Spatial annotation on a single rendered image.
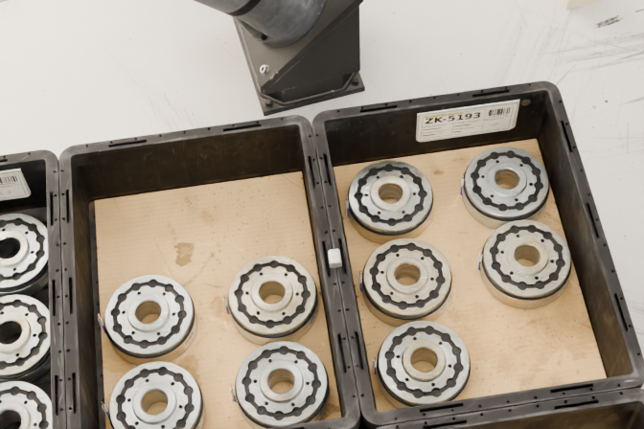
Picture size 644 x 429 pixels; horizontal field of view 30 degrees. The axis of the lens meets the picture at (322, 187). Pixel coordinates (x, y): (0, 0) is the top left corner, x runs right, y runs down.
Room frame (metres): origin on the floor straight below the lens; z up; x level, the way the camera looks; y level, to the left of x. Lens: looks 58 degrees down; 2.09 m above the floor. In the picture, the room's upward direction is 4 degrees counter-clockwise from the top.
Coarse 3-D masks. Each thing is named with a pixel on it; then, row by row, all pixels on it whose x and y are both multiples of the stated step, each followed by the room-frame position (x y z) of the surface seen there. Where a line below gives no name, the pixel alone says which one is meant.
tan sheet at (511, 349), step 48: (528, 144) 0.84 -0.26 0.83; (432, 240) 0.71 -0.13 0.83; (480, 240) 0.71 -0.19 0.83; (480, 288) 0.64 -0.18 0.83; (576, 288) 0.63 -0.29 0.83; (384, 336) 0.59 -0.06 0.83; (480, 336) 0.58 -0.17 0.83; (528, 336) 0.58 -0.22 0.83; (576, 336) 0.57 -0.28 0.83; (480, 384) 0.52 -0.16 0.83; (528, 384) 0.52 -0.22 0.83
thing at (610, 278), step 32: (448, 96) 0.85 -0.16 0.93; (480, 96) 0.85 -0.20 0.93; (512, 96) 0.85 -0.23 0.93; (320, 128) 0.82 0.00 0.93; (320, 160) 0.77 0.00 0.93; (576, 160) 0.75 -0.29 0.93; (608, 256) 0.62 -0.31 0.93; (352, 288) 0.60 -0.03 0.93; (608, 288) 0.58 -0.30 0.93; (352, 320) 0.56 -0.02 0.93; (352, 352) 0.53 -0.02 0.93; (640, 352) 0.50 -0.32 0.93; (576, 384) 0.47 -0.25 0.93; (608, 384) 0.47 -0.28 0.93; (640, 384) 0.47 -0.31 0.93; (384, 416) 0.45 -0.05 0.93; (416, 416) 0.45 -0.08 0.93
